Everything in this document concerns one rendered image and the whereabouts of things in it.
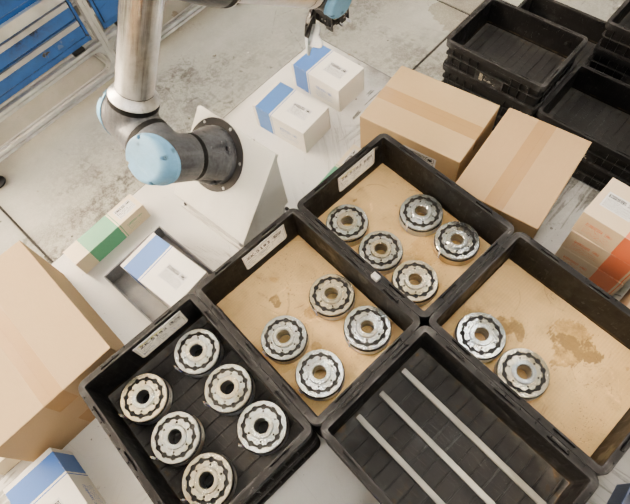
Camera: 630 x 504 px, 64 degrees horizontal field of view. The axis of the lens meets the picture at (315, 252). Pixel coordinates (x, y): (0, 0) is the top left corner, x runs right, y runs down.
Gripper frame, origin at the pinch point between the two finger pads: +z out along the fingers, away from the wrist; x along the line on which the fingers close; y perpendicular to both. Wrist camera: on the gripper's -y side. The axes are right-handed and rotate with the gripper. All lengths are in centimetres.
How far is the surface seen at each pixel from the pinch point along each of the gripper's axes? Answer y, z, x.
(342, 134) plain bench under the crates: 16.7, 18.3, -12.2
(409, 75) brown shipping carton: 27.2, 2.2, 5.5
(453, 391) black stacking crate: 87, 5, -58
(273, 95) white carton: -4.4, 9.4, -19.0
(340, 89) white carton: 10.2, 9.4, -5.0
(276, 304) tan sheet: 45, 5, -68
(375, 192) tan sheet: 43, 5, -29
